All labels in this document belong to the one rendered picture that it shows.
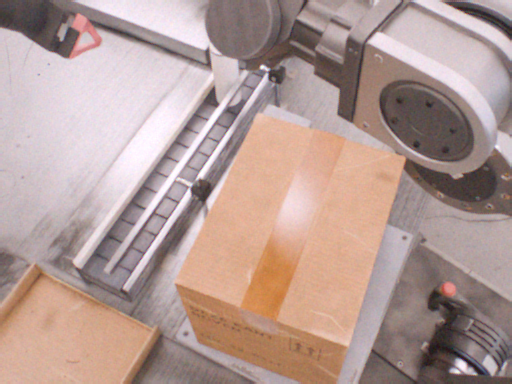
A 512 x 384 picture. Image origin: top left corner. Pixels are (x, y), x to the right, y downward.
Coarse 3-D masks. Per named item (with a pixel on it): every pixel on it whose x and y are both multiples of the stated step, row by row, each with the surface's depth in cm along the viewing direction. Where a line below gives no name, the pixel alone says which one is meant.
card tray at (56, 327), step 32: (32, 288) 108; (64, 288) 108; (0, 320) 104; (32, 320) 105; (64, 320) 105; (96, 320) 105; (128, 320) 105; (0, 352) 102; (32, 352) 102; (64, 352) 102; (96, 352) 102; (128, 352) 102
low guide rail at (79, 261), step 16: (208, 80) 125; (192, 112) 122; (176, 128) 118; (160, 144) 116; (144, 176) 113; (128, 192) 110; (112, 208) 108; (112, 224) 108; (96, 240) 105; (80, 256) 103
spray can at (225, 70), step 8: (216, 56) 113; (224, 56) 113; (216, 64) 115; (224, 64) 115; (232, 64) 115; (216, 72) 117; (224, 72) 116; (232, 72) 117; (216, 80) 119; (224, 80) 118; (232, 80) 119; (216, 88) 122; (224, 88) 120; (224, 96) 123; (240, 96) 126; (232, 104) 125
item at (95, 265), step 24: (240, 72) 131; (264, 72) 131; (216, 96) 127; (192, 120) 124; (216, 144) 120; (168, 168) 117; (192, 168) 117; (144, 192) 114; (120, 216) 111; (168, 216) 111; (120, 240) 108; (144, 240) 108; (96, 264) 106; (120, 264) 106; (120, 288) 103
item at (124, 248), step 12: (240, 84) 119; (228, 96) 117; (216, 120) 114; (204, 132) 112; (192, 144) 110; (192, 156) 110; (180, 168) 107; (168, 180) 106; (168, 192) 106; (156, 204) 103; (144, 216) 102; (144, 228) 102; (132, 240) 99; (120, 252) 98; (108, 264) 97
